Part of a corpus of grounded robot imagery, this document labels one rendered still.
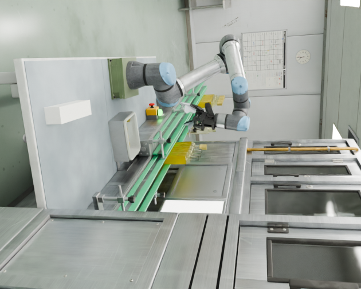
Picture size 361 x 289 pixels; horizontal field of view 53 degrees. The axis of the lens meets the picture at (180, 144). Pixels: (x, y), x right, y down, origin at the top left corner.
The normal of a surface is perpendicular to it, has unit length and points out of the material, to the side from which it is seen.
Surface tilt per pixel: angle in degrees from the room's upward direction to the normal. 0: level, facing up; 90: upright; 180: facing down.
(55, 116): 90
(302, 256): 90
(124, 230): 90
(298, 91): 90
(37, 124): 0
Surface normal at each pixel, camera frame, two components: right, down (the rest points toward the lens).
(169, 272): -0.09, -0.93
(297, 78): -0.20, 0.37
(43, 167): 0.97, -0.01
